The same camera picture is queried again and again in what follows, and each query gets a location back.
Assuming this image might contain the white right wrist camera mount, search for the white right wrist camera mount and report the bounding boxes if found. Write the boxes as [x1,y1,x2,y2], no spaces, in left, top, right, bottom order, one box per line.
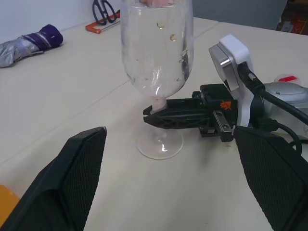
[208,34,256,127]

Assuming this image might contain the cardboard box with red print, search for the cardboard box with red print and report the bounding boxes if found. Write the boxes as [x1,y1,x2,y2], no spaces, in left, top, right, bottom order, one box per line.
[276,17,308,35]

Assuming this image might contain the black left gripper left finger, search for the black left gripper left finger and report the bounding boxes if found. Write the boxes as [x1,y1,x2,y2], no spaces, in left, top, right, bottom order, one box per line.
[0,126,107,231]

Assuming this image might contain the folded silver purple umbrella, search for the folded silver purple umbrella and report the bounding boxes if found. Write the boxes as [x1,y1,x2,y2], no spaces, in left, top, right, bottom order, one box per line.
[0,24,64,69]

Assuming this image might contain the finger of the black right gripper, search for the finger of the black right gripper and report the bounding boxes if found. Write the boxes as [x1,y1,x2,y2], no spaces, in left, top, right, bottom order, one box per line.
[143,106,215,130]
[142,97,204,117]

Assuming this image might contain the orange frame hacksaw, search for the orange frame hacksaw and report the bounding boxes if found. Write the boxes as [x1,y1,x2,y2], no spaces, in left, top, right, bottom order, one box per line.
[85,9,121,35]

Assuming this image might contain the translucent object with red stripe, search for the translucent object with red stripe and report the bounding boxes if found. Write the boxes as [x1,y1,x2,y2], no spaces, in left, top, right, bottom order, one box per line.
[274,73,303,85]

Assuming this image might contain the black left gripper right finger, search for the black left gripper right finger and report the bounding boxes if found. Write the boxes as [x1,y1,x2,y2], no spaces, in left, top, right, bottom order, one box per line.
[233,126,308,231]

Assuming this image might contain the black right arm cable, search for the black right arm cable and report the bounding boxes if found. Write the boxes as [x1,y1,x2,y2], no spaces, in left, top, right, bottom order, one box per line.
[237,61,308,154]

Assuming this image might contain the dark blue handled scissors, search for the dark blue handled scissors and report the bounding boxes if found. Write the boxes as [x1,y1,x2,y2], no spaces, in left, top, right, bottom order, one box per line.
[91,0,121,26]

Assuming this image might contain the clear stemmed wine glass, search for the clear stemmed wine glass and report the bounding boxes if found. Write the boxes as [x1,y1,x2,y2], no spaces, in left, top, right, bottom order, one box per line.
[119,0,194,160]

